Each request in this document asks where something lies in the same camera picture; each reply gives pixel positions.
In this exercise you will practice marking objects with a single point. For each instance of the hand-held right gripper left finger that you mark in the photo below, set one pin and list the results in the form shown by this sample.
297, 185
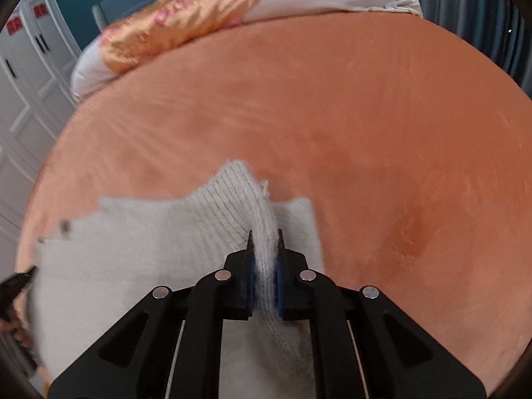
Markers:
249, 291

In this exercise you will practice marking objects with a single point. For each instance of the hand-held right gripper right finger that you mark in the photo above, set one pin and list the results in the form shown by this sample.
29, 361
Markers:
279, 291

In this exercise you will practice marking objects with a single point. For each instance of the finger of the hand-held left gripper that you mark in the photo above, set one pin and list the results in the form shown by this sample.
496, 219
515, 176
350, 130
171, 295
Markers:
14, 282

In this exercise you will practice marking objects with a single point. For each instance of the white knit sweater black hearts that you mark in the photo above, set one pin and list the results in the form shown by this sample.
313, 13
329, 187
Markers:
145, 249

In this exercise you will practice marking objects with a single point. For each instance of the person's left hand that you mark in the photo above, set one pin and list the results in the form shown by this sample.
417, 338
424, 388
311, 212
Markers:
12, 324

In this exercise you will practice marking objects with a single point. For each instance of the white panelled wardrobe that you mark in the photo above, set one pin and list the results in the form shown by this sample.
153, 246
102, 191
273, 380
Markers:
25, 112

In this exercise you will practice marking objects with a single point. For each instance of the orange plush blanket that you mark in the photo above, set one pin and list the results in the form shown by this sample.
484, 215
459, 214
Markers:
374, 133

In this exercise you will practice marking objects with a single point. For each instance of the red paper decoration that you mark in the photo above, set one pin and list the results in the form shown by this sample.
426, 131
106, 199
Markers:
13, 25
39, 10

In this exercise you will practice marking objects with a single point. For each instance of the orange floral satin quilt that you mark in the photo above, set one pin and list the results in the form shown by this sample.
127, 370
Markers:
187, 20

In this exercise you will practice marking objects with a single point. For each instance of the blue-grey curtain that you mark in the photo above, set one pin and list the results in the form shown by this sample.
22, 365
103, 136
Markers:
478, 20

